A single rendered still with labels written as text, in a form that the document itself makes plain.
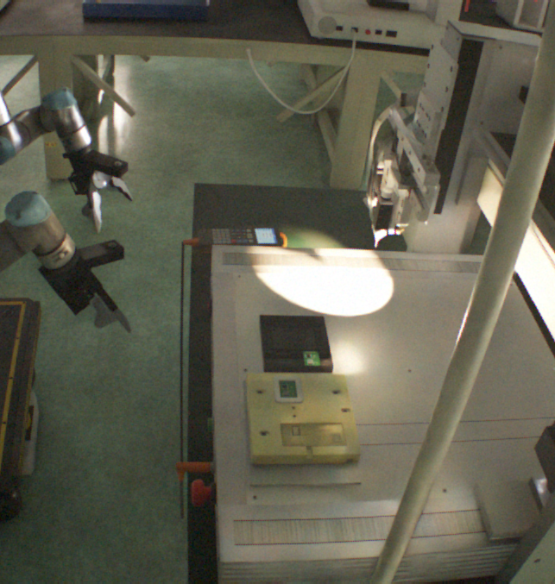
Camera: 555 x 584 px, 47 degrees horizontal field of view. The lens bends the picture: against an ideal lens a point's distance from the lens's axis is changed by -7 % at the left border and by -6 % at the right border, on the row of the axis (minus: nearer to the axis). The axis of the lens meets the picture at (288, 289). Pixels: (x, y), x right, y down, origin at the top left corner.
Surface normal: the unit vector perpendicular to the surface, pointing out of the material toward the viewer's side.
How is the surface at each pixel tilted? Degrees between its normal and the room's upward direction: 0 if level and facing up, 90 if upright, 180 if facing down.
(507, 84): 90
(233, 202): 0
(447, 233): 90
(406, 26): 90
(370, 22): 90
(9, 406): 0
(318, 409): 0
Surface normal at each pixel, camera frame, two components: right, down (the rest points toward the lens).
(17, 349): 0.11, -0.78
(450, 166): 0.09, 0.63
